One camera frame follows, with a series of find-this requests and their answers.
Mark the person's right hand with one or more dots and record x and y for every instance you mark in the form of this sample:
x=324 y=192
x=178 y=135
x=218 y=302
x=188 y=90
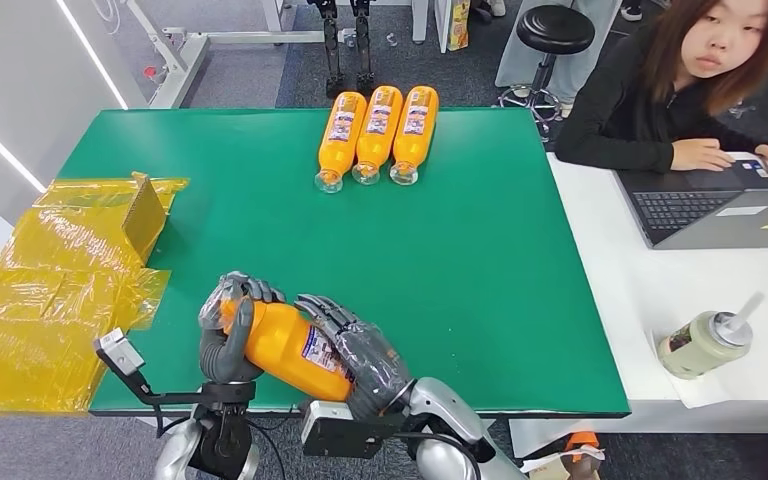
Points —
x=702 y=156

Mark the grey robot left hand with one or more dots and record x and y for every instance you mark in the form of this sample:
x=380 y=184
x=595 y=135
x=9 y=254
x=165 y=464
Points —
x=225 y=361

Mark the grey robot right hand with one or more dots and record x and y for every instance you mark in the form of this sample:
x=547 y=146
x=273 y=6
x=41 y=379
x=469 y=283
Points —
x=374 y=368

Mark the orange bottle with clear cap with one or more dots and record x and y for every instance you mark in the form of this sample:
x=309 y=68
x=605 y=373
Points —
x=284 y=348
x=340 y=142
x=415 y=136
x=376 y=136

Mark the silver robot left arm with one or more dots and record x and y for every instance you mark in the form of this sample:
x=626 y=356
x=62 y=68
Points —
x=222 y=444

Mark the grey laptop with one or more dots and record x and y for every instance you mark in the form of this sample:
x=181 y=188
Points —
x=695 y=212

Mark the green table mat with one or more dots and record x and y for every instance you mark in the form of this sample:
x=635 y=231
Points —
x=291 y=218

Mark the yellow film wrapped cardboard box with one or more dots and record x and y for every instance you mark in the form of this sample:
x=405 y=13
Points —
x=53 y=298

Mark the pale drink cup with straw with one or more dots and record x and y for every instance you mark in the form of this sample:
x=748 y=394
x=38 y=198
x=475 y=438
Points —
x=702 y=344

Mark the black round stool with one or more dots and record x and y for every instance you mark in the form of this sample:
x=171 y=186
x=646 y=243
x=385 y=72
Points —
x=555 y=30

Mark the orange and white tool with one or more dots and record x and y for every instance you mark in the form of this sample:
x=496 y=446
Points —
x=583 y=442

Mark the yellow printed carton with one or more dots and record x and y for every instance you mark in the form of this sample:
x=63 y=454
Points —
x=458 y=26

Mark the white desk leg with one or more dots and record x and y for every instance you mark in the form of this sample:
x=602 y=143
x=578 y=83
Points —
x=420 y=20

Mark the black robot leg stand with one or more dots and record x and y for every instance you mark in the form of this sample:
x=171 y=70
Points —
x=332 y=46
x=363 y=46

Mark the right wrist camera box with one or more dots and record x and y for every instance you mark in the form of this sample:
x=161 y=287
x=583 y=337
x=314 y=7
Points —
x=338 y=434

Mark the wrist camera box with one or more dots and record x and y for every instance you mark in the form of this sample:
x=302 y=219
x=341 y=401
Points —
x=119 y=351
x=338 y=434

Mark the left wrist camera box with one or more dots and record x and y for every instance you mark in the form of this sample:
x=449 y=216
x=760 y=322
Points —
x=119 y=351

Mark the white metal table frame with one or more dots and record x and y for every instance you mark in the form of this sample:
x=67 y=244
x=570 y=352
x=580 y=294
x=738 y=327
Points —
x=182 y=66

